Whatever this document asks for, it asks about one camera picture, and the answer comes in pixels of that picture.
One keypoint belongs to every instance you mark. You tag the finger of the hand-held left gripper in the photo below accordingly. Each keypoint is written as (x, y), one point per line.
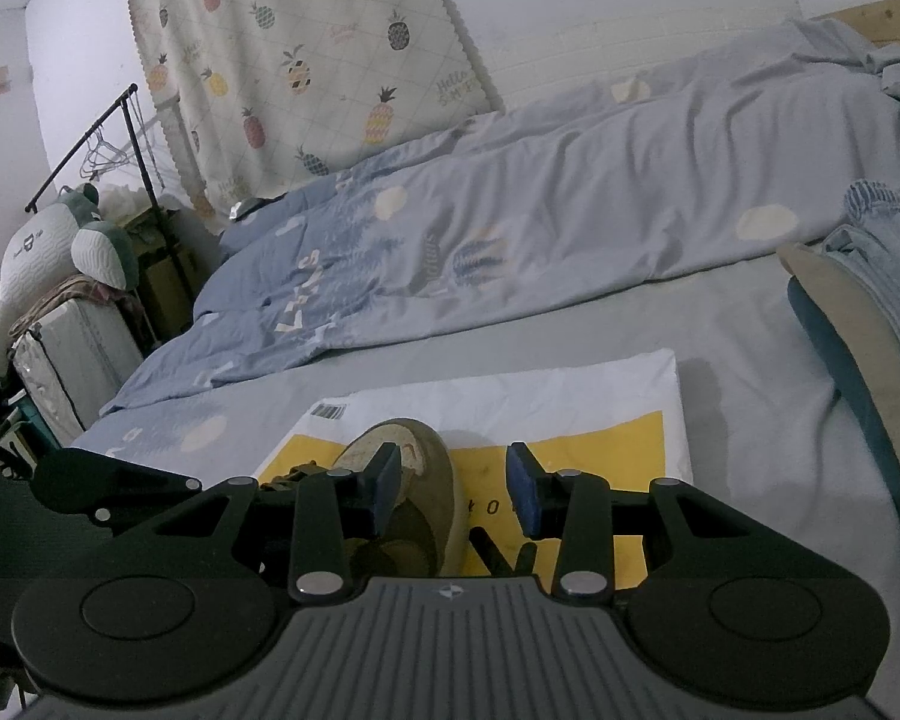
(112, 487)

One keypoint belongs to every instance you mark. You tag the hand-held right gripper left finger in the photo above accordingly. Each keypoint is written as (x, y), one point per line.
(386, 484)

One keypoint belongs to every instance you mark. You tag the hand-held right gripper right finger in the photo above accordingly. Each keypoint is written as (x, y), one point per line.
(525, 491)

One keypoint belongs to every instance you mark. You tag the olive and beige shoe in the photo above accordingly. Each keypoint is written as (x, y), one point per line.
(412, 480)

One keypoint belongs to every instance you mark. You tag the white and yellow mailing bag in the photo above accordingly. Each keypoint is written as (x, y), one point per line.
(570, 405)

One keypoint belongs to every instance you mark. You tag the teal plastic bin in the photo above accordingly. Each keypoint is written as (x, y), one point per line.
(22, 431)

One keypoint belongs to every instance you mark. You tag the white quilted storage bag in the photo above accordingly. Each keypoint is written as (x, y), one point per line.
(75, 360)

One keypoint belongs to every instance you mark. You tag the pink and brown blanket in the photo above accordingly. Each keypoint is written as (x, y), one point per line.
(75, 296)

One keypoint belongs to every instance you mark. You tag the cardboard box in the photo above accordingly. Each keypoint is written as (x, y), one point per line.
(161, 270)

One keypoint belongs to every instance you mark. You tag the grey and white plush toy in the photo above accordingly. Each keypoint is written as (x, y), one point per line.
(37, 255)

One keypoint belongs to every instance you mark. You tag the grey-blue printed bed sheet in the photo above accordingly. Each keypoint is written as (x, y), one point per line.
(757, 405)

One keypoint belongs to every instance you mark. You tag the black metal clothes rack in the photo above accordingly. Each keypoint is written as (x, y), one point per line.
(150, 187)

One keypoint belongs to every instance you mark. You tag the blue printed duvet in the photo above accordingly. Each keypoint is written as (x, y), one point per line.
(570, 187)

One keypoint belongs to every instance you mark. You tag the silver foil wrapper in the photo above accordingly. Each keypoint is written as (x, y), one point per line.
(247, 208)

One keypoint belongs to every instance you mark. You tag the light blue jeans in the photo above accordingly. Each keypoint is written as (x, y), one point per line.
(885, 262)

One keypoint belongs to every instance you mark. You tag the pineapple print cloth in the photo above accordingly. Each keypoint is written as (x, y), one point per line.
(307, 52)

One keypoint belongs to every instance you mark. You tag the wooden bed frame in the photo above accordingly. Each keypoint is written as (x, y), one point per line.
(877, 19)

